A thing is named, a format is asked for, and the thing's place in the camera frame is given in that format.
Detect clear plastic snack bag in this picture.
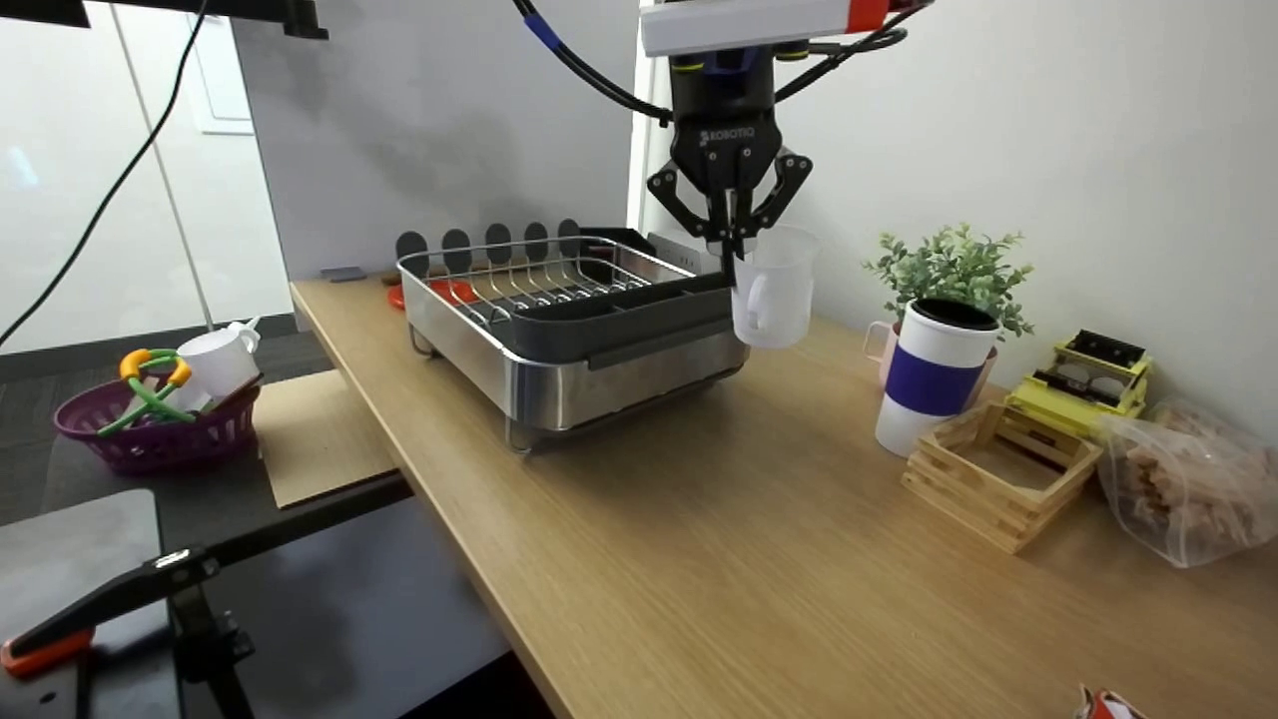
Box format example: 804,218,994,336
1088,402,1278,575

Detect dark grey cutlery holder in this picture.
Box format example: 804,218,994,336
504,263,758,366

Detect purple plastic basket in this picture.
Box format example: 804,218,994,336
49,371,268,479

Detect small red white toy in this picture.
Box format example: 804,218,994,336
1070,679,1148,719

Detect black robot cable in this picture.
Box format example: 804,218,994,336
508,0,685,133

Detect white ceramic mug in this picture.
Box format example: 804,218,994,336
728,230,817,356

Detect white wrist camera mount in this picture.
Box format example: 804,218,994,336
637,0,894,59

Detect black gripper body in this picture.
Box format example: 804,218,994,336
662,50,786,181

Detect small wooden crate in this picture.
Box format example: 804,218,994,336
897,395,1106,560

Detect green plant in pink pot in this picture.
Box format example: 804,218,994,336
861,218,1042,392

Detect light wooden board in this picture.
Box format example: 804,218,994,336
246,366,408,515

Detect white plastic pitcher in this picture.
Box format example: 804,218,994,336
167,316,268,420

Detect black tripod stand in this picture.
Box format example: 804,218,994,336
0,468,420,719

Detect black hanging cable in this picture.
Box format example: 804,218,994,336
0,0,221,352

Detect yellow toy truck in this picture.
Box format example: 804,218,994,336
1003,322,1159,447

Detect colourful plastic toys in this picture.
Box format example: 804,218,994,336
94,343,199,438

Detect white cup with blue band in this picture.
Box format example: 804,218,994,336
871,296,1007,461

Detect metal wire dish rack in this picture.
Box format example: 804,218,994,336
391,217,758,459

